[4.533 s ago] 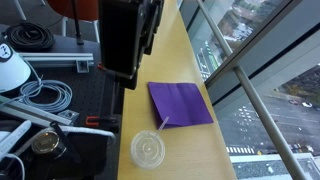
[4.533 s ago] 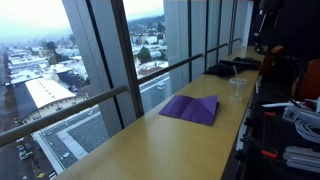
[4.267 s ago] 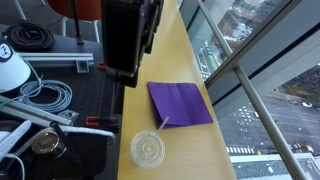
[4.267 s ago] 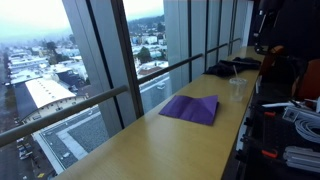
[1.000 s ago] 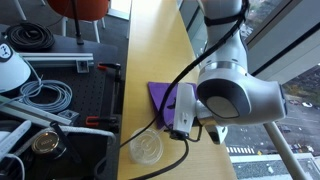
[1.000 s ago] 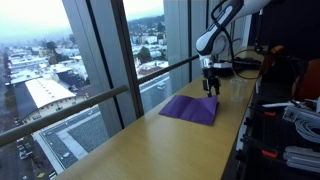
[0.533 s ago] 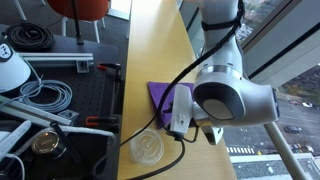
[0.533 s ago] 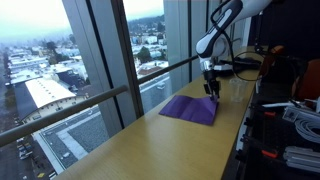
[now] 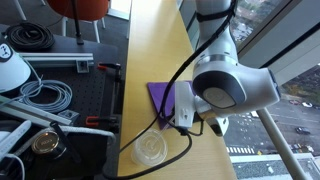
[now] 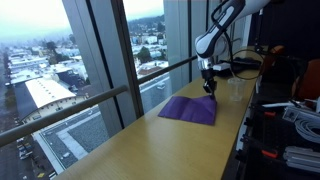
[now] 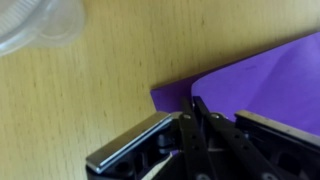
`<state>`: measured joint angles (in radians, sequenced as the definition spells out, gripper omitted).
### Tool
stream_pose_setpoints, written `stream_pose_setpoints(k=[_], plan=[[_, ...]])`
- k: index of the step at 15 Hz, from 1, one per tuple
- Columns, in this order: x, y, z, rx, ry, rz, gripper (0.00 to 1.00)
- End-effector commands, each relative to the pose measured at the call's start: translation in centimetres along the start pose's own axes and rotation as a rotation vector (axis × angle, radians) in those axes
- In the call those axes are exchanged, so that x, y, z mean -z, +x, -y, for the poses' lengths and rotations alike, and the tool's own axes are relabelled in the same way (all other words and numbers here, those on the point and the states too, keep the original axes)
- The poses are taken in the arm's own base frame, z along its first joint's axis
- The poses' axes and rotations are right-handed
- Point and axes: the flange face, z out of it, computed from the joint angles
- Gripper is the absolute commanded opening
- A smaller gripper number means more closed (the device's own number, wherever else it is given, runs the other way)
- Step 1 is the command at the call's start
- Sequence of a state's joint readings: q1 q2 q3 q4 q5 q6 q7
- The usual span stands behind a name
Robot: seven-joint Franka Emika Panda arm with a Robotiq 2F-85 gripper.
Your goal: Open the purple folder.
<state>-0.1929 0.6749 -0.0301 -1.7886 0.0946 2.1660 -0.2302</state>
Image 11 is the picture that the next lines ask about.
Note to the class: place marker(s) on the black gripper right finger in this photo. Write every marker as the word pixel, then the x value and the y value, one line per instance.
pixel 283 140

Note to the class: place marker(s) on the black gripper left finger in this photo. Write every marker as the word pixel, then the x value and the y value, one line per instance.
pixel 133 140

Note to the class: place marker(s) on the purple paper folder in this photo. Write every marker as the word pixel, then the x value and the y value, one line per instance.
pixel 266 86

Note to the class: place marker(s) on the clear plastic cup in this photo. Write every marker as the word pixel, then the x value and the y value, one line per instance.
pixel 36 20

